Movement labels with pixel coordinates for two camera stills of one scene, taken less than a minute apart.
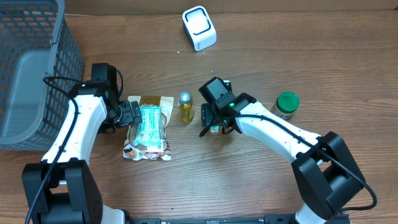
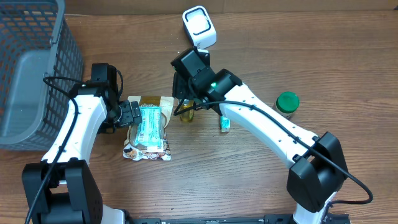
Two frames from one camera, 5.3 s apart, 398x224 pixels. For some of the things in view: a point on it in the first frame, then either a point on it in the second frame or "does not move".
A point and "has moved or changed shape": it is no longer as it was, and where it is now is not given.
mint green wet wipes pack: (148, 132) does not move
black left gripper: (132, 114) does not move
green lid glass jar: (285, 104) does not move
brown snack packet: (165, 154) does not move
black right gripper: (207, 116) -> (177, 86)
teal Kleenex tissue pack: (214, 129) has moved or changed shape
